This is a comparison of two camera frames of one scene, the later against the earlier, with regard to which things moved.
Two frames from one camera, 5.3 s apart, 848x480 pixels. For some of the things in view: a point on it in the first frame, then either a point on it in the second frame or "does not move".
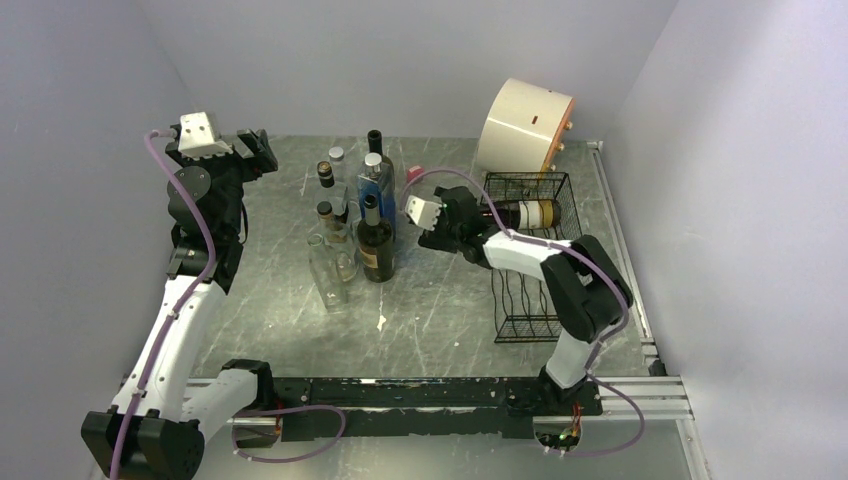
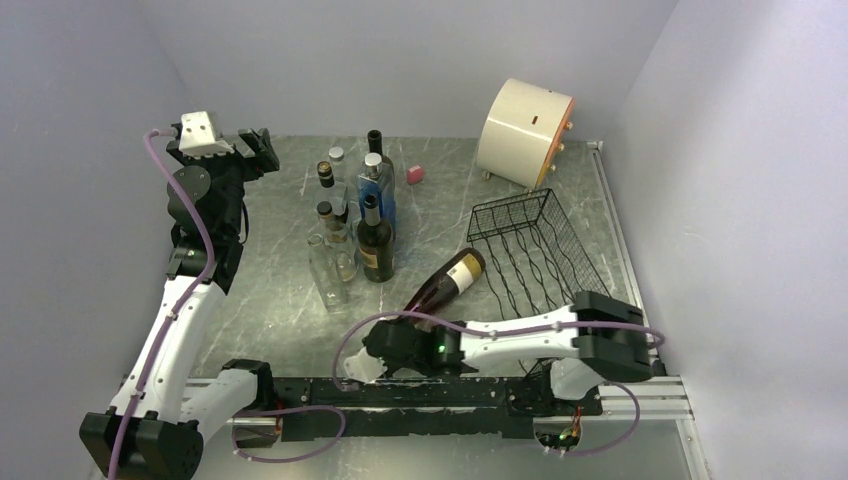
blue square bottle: [377, 181] does not move
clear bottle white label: [341, 242] does not move
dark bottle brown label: [375, 243] does not move
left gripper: [251, 141] does not move
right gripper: [436, 239] → [402, 322]
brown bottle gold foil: [526, 214] → [448, 282]
